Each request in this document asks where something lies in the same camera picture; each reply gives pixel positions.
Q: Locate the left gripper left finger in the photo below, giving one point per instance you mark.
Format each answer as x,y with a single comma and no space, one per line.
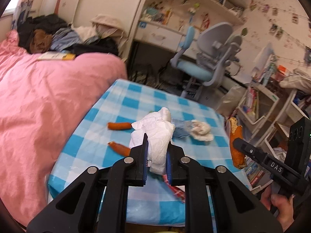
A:
96,201

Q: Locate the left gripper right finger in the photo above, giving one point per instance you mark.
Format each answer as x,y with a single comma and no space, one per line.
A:
216,200

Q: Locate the red white snack bag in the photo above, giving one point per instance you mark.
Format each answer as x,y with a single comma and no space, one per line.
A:
177,192

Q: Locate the beige wrapper paper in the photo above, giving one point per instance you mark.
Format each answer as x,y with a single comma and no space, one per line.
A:
201,131

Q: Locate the blue milk carton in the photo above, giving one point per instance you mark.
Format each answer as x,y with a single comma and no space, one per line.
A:
182,128

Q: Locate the white plastic bag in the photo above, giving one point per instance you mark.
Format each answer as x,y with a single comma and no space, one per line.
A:
159,130

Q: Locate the person's right hand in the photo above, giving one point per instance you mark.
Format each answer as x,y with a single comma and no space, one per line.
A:
282,203

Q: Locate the white bookshelf cart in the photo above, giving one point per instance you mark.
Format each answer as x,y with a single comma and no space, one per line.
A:
266,111

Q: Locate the clear plastic bag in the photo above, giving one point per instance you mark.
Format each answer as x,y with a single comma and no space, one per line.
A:
230,101

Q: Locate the pink duvet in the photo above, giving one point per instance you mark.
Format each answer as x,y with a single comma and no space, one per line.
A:
42,103

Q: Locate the grey blue office chair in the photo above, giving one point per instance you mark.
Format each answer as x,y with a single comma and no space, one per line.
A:
217,47

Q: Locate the yellow book on bed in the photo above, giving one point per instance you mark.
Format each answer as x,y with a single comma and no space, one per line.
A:
56,56

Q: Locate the pile of clothes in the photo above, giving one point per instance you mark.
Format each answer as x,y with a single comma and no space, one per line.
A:
51,33

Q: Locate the white desk with drawers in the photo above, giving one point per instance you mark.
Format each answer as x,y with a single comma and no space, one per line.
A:
164,23

